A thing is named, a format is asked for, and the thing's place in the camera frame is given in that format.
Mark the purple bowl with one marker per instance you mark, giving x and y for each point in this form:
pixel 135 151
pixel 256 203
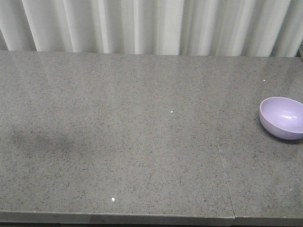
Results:
pixel 282 117

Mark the white curtain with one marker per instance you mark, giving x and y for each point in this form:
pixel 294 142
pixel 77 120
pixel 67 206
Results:
pixel 259 28

